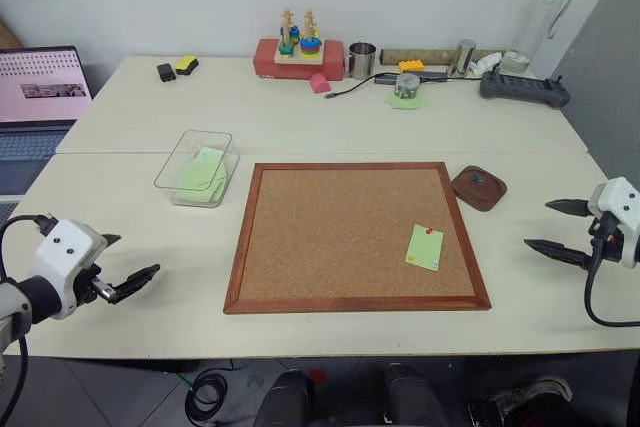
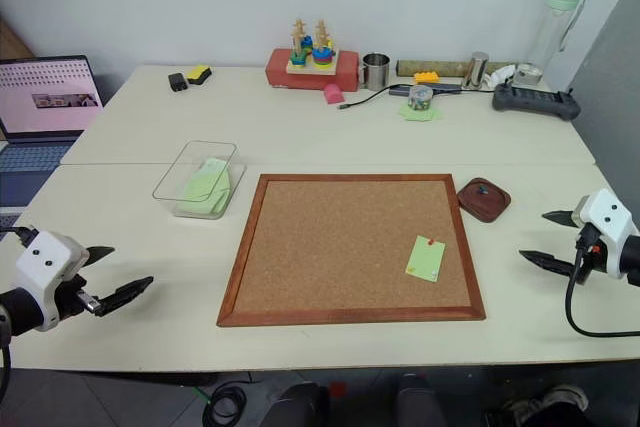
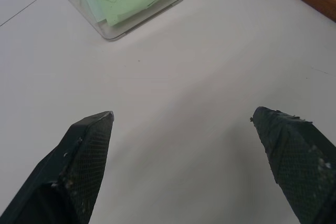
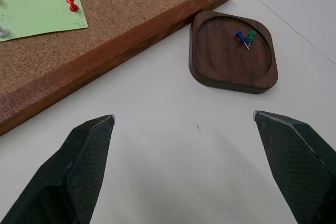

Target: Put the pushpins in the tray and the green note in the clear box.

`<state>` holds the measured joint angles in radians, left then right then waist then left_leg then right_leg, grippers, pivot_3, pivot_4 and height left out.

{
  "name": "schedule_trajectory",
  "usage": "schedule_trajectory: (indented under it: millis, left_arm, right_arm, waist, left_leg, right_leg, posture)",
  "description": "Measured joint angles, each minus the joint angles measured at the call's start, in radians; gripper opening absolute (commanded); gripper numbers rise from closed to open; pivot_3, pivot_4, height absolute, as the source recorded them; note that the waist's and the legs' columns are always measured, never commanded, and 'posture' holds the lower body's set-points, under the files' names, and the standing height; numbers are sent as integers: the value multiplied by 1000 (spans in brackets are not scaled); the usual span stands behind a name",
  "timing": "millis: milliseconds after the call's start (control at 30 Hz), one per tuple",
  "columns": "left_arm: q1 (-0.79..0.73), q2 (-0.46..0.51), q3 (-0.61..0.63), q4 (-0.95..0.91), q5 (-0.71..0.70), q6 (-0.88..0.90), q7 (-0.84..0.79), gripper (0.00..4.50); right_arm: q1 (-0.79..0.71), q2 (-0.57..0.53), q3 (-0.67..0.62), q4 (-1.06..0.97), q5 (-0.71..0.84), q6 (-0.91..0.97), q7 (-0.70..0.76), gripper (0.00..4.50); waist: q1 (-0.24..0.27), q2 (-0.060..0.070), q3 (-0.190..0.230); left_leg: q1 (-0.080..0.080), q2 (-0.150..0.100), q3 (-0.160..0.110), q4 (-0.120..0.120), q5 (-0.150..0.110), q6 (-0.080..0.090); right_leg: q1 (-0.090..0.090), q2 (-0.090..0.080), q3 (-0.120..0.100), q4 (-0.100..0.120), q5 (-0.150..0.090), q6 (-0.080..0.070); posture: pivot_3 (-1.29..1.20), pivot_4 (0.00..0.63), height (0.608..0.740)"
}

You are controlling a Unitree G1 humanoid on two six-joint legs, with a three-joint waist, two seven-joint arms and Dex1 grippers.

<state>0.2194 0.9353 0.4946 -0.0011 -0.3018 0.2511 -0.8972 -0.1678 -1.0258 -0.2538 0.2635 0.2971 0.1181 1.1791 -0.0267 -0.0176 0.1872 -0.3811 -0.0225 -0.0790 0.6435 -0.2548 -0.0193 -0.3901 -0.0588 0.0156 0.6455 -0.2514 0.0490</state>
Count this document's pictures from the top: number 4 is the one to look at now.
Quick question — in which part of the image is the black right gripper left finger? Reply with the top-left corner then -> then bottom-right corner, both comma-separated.
0,114 -> 116,224

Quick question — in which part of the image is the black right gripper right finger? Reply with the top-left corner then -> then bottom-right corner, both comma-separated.
253,110 -> 336,224

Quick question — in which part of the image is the green push pin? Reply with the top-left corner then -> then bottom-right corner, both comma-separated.
243,30 -> 257,49

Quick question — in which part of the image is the blue push pin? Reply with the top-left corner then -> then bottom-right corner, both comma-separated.
236,30 -> 250,51

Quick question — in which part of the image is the wood-framed cork board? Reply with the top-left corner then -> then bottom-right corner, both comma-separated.
0,0 -> 235,137

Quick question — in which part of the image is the light green paper note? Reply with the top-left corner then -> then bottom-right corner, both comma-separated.
0,0 -> 89,42

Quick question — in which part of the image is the red push pin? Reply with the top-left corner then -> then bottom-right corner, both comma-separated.
66,0 -> 79,13

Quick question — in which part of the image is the dark wooden tray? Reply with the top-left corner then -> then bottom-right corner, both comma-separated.
188,10 -> 279,95

